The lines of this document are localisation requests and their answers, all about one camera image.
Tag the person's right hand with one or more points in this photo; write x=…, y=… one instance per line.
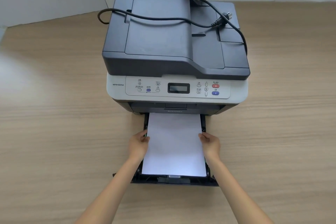
x=212, y=145

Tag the person's left hand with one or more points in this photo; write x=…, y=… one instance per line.
x=136, y=145

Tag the person's right thumb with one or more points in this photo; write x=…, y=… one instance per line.
x=202, y=137

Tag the person's left thumb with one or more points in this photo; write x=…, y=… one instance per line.
x=145, y=138

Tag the white paper stack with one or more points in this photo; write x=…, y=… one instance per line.
x=174, y=143

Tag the person's left forearm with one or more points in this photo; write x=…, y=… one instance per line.
x=105, y=192

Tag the person's right forearm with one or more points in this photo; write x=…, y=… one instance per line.
x=236, y=192

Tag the black printer paper tray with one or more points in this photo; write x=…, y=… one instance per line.
x=173, y=179

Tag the grey and white printer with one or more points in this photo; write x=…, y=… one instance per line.
x=173, y=48

